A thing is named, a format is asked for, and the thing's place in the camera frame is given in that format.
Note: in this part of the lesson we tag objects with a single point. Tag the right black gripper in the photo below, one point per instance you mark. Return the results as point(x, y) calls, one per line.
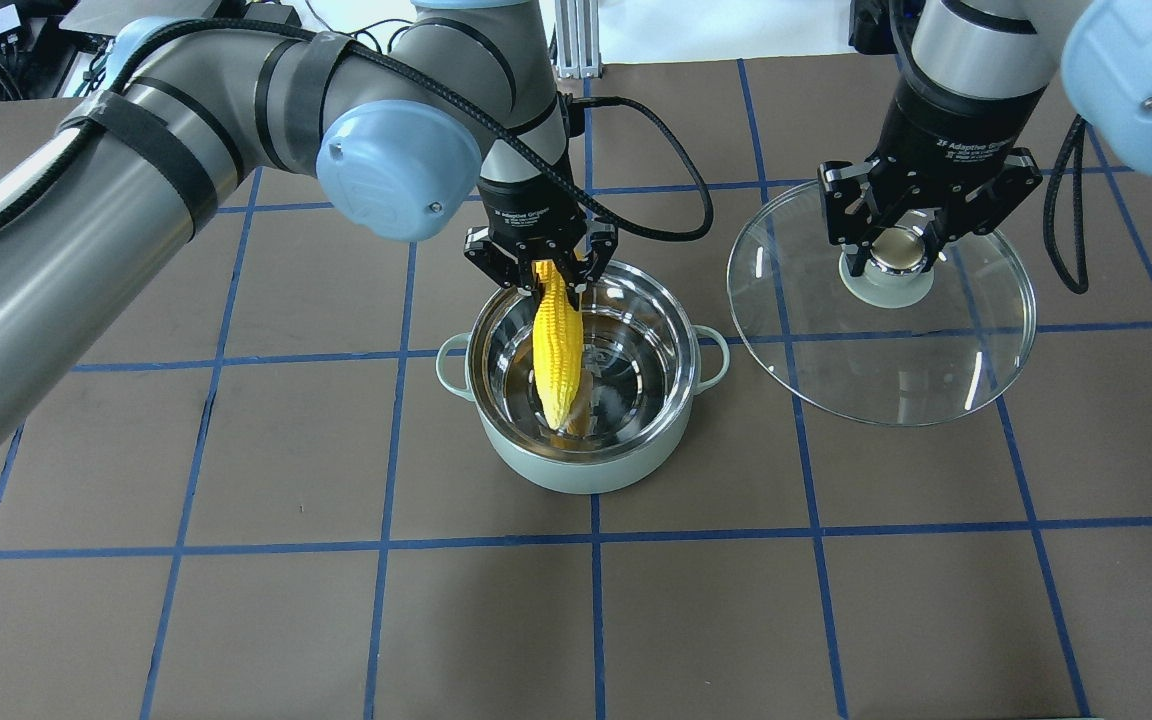
point(956, 135)

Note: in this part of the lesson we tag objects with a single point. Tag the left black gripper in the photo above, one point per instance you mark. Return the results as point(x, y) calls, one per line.
point(524, 213)

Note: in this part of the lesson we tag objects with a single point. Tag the yellow corn cob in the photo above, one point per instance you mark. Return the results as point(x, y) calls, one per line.
point(556, 346)

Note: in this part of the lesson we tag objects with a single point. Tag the glass pot lid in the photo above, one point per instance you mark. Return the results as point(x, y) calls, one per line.
point(915, 340)

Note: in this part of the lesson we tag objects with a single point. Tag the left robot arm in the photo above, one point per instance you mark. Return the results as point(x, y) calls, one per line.
point(397, 142)

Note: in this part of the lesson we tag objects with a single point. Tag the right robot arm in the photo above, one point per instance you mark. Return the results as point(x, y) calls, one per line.
point(972, 73)

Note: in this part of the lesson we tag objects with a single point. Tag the mint green cooking pot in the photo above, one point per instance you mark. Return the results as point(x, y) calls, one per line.
point(643, 364)

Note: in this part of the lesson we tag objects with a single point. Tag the aluminium frame post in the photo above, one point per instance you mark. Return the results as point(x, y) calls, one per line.
point(576, 33)

